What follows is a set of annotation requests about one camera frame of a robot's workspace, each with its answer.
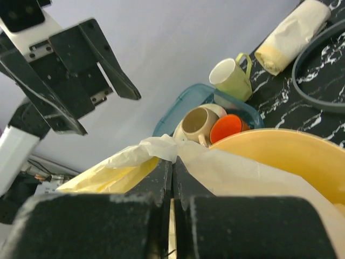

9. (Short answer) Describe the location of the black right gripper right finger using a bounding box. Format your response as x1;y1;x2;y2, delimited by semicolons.
172;159;336;258

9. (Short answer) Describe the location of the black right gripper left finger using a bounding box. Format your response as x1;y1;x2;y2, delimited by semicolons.
1;160;173;258

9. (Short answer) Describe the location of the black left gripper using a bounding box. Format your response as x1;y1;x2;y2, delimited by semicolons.
1;18;141;135

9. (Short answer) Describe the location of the detached white trash bag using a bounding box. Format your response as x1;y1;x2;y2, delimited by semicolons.
59;135;344;247

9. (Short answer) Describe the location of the yellow trash bin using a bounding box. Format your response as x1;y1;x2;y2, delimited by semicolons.
211;128;344;204

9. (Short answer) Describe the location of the white trash bag roll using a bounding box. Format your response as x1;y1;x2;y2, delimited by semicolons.
254;0;331;76

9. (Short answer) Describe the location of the grey trash bin ring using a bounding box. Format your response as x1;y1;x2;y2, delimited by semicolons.
292;19;345;114

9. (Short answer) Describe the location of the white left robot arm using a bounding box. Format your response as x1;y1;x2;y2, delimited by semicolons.
1;18;141;224

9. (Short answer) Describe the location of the orange black mug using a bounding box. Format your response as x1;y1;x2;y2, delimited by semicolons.
210;114;250;144

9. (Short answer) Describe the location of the beige ceramic cup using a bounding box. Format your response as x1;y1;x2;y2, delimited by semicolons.
182;107;219;147

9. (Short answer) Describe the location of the clear blue plastic tub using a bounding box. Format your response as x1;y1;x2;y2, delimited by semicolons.
153;84;264;140

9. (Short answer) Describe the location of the light green mug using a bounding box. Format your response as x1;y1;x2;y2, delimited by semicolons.
209;53;252;102

